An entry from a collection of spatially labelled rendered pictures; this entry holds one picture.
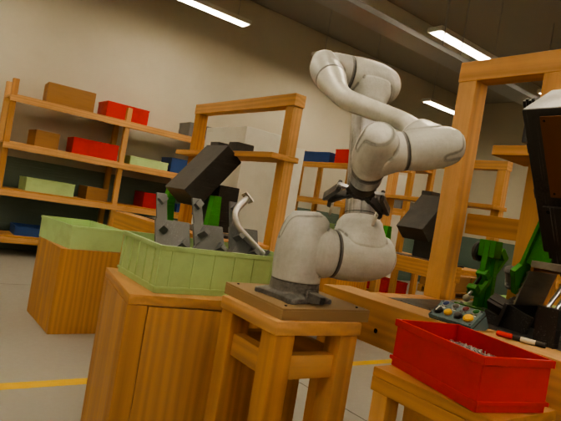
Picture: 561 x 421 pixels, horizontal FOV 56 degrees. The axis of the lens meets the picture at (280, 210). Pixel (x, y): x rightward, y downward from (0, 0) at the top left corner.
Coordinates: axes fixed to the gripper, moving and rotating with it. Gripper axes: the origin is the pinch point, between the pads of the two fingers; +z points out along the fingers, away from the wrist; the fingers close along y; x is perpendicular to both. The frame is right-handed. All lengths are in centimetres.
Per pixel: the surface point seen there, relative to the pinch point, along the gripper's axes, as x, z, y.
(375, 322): 20.3, 31.4, -17.2
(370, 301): 13.6, 30.8, -14.2
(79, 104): -309, 413, 360
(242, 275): 9, 49, 33
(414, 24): -639, 442, -56
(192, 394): 55, 57, 38
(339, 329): 32.5, 11.4, -4.2
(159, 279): 25, 33, 59
